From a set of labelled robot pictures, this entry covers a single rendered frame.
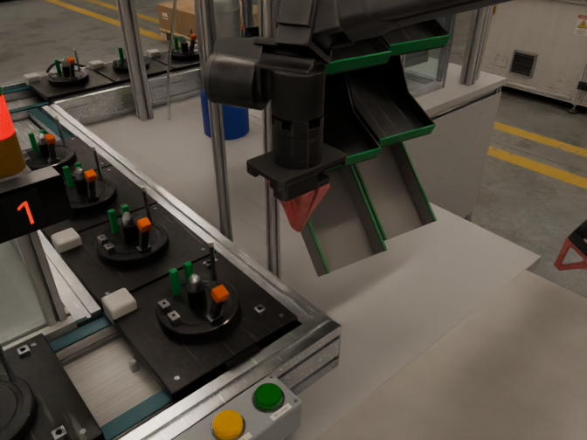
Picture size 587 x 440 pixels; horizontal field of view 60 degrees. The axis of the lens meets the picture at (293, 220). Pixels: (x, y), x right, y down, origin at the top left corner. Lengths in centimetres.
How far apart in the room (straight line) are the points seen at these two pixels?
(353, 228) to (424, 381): 30
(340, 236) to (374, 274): 21
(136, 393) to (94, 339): 14
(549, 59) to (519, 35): 33
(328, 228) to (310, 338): 21
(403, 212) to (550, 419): 44
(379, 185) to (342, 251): 18
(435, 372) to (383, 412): 13
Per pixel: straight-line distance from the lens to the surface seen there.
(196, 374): 81
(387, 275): 114
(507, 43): 494
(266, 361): 83
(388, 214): 104
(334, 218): 96
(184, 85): 211
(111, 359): 93
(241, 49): 57
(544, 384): 102
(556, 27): 477
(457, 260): 122
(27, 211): 79
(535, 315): 114
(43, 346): 92
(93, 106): 197
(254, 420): 76
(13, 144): 76
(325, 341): 87
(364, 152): 86
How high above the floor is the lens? 158
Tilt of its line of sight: 34 degrees down
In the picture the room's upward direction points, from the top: straight up
